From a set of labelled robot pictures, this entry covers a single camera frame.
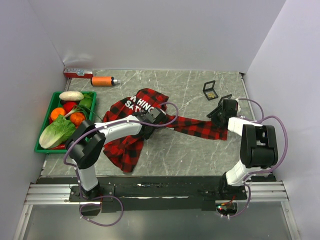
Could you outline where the red black plaid shirt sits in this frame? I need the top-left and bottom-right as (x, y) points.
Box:
(101, 87), (229, 174)

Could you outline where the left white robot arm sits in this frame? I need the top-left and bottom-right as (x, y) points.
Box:
(63, 107), (167, 201)

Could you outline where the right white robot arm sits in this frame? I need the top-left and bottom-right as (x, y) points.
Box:
(207, 95), (278, 200)

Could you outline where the black case with gold brooch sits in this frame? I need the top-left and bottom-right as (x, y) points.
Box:
(202, 80), (219, 101)

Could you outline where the black case with orange brooch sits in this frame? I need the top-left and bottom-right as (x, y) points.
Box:
(221, 94), (232, 101)

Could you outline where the toy green pepper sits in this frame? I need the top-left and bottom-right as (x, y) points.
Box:
(78, 97), (93, 109)

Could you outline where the toy orange pumpkin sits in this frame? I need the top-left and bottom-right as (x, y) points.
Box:
(69, 112), (86, 127)

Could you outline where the orange cylindrical bottle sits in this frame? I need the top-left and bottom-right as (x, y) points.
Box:
(90, 76), (121, 87)

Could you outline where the toy red tomato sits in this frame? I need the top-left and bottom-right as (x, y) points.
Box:
(62, 101), (77, 114)

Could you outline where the toy white radish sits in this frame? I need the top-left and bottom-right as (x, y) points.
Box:
(59, 91), (84, 102)

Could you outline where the toy red chili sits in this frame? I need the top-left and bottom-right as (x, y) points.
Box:
(51, 143), (66, 150)

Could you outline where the toy napa cabbage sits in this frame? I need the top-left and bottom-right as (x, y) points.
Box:
(39, 115), (76, 149)

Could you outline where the toy orange fruit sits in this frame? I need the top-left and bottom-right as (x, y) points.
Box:
(50, 107), (67, 121)

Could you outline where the red rectangular box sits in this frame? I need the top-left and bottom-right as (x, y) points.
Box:
(63, 67), (94, 79)

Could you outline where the green plastic basket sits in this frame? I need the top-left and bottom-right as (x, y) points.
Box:
(34, 91), (97, 154)

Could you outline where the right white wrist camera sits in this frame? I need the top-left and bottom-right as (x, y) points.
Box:
(235, 99), (241, 114)

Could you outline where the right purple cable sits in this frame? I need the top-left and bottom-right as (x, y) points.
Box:
(219, 97), (289, 219)

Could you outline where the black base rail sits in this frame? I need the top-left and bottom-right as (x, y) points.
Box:
(68, 175), (248, 213)

